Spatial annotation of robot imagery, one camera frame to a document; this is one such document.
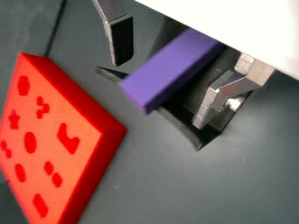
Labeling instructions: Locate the silver bolted gripper right finger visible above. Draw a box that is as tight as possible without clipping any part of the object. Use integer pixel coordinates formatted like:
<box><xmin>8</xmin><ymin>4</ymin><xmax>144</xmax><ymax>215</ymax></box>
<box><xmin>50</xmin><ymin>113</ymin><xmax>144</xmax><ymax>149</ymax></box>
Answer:
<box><xmin>192</xmin><ymin>53</ymin><xmax>275</xmax><ymax>129</ymax></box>

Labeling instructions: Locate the purple rectangular block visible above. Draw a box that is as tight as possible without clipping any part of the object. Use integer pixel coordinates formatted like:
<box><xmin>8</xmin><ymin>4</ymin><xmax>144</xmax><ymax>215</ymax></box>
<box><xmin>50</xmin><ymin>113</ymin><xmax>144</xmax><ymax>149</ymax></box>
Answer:
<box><xmin>119</xmin><ymin>29</ymin><xmax>224</xmax><ymax>115</ymax></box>

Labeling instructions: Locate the red shape sorting board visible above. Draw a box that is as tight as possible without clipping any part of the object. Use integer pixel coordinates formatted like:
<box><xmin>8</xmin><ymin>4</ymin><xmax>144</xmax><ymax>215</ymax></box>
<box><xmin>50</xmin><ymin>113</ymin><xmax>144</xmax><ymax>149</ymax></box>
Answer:
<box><xmin>0</xmin><ymin>52</ymin><xmax>127</xmax><ymax>224</ymax></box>

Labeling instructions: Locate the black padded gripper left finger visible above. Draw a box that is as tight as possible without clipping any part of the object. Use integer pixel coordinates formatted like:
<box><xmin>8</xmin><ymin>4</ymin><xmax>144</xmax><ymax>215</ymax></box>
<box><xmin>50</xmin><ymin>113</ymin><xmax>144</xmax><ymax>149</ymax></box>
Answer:
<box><xmin>92</xmin><ymin>0</ymin><xmax>135</xmax><ymax>66</ymax></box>

